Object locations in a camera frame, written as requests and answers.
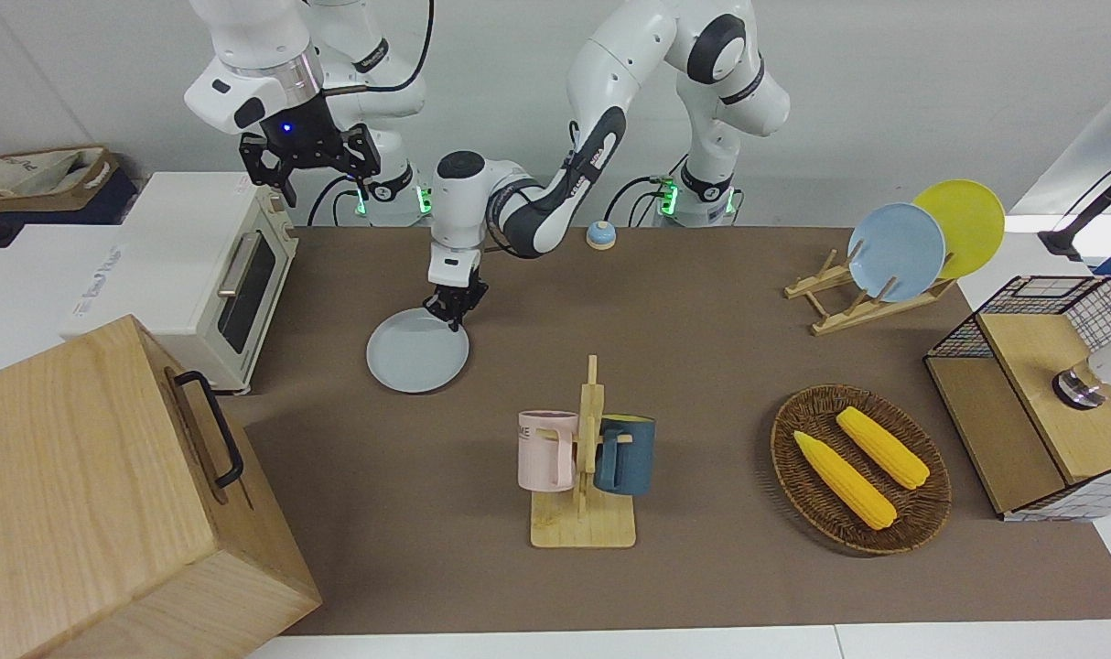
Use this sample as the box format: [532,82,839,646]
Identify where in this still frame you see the gray round plate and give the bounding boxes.
[366,308,470,394]

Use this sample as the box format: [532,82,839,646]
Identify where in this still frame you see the dark blue bin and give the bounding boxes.
[0,174,140,250]

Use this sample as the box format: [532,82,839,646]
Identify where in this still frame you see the white toaster oven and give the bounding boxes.
[61,172,298,396]

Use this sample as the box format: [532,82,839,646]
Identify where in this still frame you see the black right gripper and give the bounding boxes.
[239,92,380,208]

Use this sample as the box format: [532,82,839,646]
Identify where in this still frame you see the brown wicker basket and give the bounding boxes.
[771,384,953,556]

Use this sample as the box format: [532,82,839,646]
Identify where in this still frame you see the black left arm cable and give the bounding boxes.
[487,119,602,253]

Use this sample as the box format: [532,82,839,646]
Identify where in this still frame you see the wooden box black handle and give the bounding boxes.
[0,314,323,659]

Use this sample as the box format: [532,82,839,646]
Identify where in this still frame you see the wooden dish rack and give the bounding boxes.
[784,249,957,336]

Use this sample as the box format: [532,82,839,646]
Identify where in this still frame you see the wooden mug rack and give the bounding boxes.
[530,355,637,548]

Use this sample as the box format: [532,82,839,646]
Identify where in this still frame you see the yellow corn cob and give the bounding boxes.
[793,430,898,531]
[836,406,931,491]

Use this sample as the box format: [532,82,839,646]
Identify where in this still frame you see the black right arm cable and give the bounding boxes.
[322,0,435,94]

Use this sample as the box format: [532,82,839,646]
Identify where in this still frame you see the brown cardboard box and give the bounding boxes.
[0,146,122,216]

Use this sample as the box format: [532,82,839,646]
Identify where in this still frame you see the dark teal mug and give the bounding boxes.
[594,415,656,497]

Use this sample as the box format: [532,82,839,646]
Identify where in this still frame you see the pink mug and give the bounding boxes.
[517,410,579,492]

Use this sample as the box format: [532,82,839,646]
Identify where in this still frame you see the light blue plate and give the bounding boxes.
[847,202,947,303]

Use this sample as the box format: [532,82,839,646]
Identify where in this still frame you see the black lamp stand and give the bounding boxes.
[1038,151,1111,262]

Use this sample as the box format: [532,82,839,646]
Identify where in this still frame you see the brown table mat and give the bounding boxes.
[217,226,1111,637]

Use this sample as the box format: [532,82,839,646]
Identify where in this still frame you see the wire grid basket wooden shelf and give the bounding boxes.
[924,275,1111,523]

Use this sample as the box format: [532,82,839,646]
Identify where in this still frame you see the yellow plate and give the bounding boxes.
[912,179,1007,280]

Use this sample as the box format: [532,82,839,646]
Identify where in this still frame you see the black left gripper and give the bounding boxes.
[425,275,489,332]

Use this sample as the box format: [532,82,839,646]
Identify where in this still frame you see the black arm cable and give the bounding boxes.
[487,119,602,253]
[322,0,435,94]

